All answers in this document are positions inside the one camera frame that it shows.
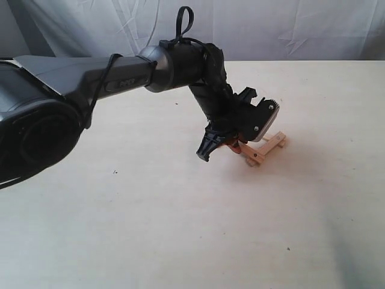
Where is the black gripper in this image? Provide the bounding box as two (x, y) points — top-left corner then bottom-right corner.
(196, 86), (259, 163)

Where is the wood strip with two magnets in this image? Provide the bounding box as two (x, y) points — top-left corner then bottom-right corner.
(242, 145), (265, 167)

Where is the plain wood strip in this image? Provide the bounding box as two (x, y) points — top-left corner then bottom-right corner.
(256, 138), (276, 155)

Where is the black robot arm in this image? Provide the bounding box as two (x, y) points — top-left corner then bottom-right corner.
(1, 40), (267, 188)

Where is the flat wood strip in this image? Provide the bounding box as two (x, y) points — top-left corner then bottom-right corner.
(263, 131), (286, 148)

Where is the white backdrop cloth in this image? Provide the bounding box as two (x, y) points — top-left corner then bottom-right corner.
(1, 0), (384, 60)

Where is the black cable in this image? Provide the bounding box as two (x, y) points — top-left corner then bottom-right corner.
(84, 6), (217, 130)

